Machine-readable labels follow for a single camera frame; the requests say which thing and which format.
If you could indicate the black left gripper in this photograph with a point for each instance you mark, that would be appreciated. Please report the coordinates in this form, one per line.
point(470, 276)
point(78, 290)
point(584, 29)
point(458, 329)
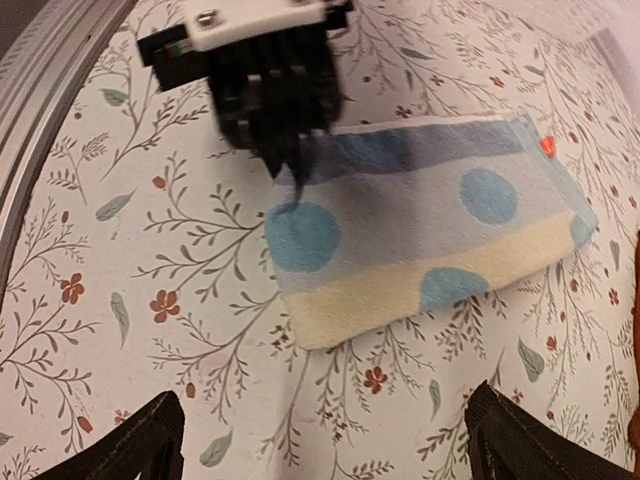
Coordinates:
point(270, 89)

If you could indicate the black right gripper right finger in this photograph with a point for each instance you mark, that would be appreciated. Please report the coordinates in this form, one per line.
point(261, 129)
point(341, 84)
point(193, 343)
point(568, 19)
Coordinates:
point(506, 442)

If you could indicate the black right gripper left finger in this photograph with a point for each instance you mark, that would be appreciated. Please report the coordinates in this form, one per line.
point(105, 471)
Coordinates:
point(146, 446)

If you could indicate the blue orange patterned towel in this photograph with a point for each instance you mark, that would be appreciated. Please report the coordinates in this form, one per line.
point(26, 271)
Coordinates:
point(404, 217)

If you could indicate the floral tablecloth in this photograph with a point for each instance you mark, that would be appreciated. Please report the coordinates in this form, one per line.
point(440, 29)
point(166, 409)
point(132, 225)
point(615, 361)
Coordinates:
point(140, 266)

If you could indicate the front aluminium rail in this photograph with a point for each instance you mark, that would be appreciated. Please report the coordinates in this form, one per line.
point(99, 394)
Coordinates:
point(41, 75)

